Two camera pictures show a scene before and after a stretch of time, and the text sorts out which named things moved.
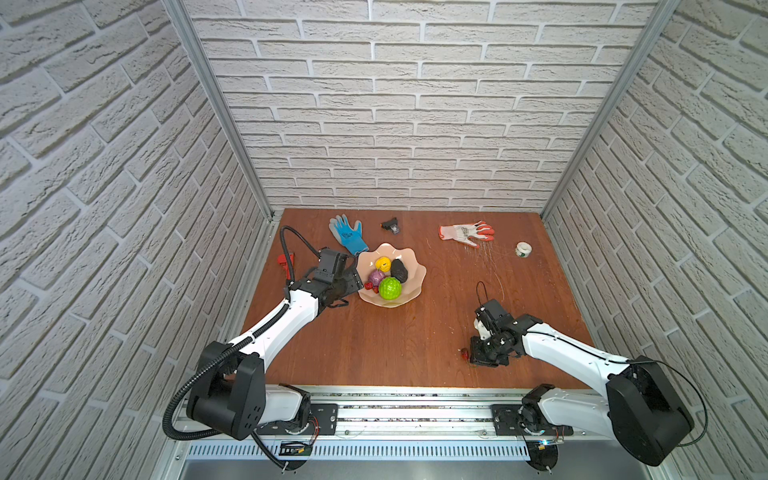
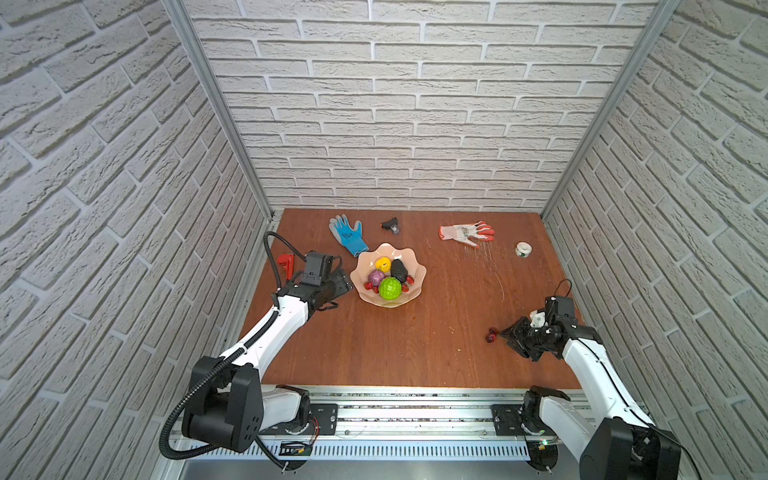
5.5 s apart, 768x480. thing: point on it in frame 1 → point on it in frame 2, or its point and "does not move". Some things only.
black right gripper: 477,357 → 515,334
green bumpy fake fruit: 390,288 does not move
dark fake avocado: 398,270 does not move
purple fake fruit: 375,277 does not move
